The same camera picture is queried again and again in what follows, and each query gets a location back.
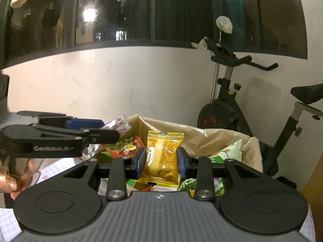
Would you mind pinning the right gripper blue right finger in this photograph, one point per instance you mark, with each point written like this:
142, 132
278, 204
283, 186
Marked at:
200, 169

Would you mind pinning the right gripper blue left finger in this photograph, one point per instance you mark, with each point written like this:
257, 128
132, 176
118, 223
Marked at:
122, 169

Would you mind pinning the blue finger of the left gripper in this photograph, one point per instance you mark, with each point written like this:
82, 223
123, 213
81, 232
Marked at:
84, 124
98, 136

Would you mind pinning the green red corn snack bag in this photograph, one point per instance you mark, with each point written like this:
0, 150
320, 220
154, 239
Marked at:
124, 147

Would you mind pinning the yellow snack packet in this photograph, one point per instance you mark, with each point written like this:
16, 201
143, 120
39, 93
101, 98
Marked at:
161, 161

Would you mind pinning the clear snack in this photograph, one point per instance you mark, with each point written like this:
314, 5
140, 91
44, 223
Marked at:
120, 124

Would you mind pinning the light green veggie ring bag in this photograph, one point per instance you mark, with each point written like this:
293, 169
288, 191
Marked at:
233, 151

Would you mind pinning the person's left hand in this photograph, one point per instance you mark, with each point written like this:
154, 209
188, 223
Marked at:
15, 185

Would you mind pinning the brown cardboard box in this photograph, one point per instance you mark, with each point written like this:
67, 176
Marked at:
197, 142

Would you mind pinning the black exercise bike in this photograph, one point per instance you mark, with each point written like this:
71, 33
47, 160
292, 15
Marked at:
262, 101

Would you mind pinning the crumpled white tissue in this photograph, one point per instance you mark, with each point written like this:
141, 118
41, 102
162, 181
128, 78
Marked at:
202, 45

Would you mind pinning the metal pole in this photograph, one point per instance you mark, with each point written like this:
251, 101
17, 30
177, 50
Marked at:
214, 87

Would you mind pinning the white plastic bag on pole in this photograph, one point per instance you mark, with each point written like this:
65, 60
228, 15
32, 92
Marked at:
224, 24

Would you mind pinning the dark window frame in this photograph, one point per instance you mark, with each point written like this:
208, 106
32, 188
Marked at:
46, 27

